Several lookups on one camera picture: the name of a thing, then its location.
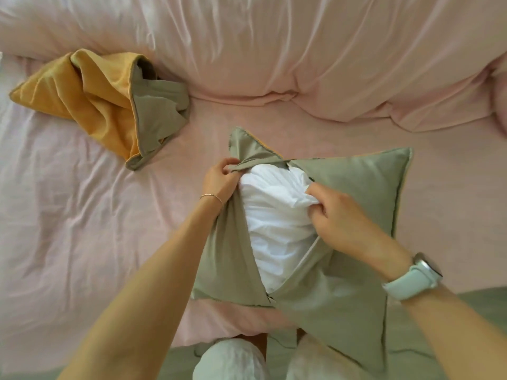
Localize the person's left hand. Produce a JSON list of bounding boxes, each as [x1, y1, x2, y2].
[[201, 157, 243, 206]]

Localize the person's right hand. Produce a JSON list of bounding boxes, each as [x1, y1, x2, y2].
[[305, 182, 415, 282]]

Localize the grey and orange pillowcase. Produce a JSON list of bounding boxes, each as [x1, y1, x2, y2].
[[8, 48, 191, 172], [190, 127, 414, 375]]

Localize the white pillow insert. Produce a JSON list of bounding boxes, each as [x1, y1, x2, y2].
[[239, 164, 322, 294]]

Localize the pink bed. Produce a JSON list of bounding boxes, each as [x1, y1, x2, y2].
[[0, 51, 507, 375]]

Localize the person's left forearm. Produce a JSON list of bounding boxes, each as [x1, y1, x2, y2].
[[57, 197, 223, 380]]

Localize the person's white shorts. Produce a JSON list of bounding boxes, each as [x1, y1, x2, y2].
[[193, 334, 373, 380]]

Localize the white smartwatch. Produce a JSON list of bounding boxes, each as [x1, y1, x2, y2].
[[381, 252, 444, 302]]

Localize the pink ruffled duvet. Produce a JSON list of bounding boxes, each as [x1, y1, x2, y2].
[[0, 0, 507, 133]]

